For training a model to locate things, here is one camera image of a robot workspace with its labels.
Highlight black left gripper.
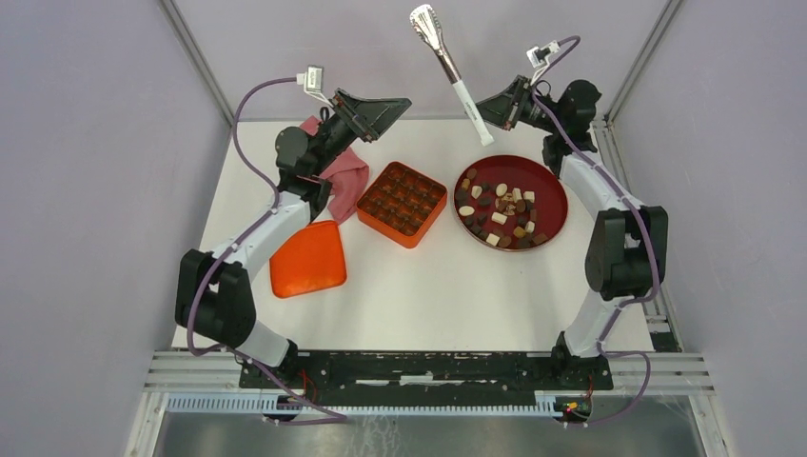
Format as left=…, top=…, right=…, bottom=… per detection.
left=311, top=89, right=412, bottom=177

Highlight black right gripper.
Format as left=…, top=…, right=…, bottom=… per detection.
left=464, top=75, right=562, bottom=134

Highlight silver white-handled tongs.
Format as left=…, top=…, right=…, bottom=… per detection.
left=409, top=4, right=494, bottom=147

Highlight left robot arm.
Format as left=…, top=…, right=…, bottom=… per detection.
left=174, top=89, right=412, bottom=388

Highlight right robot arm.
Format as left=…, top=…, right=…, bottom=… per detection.
left=476, top=76, right=669, bottom=388

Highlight orange chocolate box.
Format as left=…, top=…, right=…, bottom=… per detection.
left=356, top=161, right=447, bottom=248

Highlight white square chocolate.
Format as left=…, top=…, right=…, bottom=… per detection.
left=490, top=212, right=508, bottom=225

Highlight pink cloth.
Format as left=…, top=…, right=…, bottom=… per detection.
left=320, top=147, right=370, bottom=225

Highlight red round plate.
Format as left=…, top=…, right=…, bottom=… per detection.
left=450, top=155, right=568, bottom=252

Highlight orange box lid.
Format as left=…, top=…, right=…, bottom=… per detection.
left=268, top=220, right=347, bottom=299

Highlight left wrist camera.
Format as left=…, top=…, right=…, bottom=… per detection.
left=296, top=65, right=330, bottom=106

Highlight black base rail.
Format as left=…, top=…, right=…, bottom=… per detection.
left=272, top=349, right=614, bottom=407

